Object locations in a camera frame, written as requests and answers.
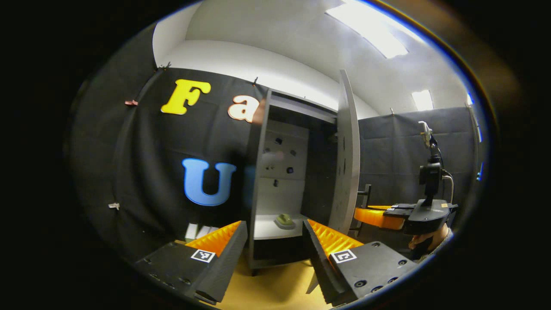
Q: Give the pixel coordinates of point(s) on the long ceiling light panel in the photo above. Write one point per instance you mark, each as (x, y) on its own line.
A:
(374, 26)

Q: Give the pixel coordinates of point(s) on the brown book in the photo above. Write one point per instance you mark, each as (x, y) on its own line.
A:
(213, 230)
(202, 231)

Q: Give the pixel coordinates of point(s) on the white clip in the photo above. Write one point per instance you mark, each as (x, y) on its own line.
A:
(114, 206)

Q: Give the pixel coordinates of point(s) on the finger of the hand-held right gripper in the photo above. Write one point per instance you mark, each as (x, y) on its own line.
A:
(404, 206)
(379, 217)

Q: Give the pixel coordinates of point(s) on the small ceiling light panel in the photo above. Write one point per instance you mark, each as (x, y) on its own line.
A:
(422, 100)

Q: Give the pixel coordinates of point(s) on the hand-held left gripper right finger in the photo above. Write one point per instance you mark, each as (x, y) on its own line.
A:
(320, 258)

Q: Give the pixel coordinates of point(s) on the black backdrop cloth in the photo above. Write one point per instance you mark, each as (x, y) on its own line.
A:
(150, 172)

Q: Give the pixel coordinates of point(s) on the green book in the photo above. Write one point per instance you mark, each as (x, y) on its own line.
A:
(191, 231)

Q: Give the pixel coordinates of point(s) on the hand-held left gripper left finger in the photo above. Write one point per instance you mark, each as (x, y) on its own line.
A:
(228, 262)

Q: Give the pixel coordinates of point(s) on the green bottle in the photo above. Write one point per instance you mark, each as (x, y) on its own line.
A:
(284, 220)

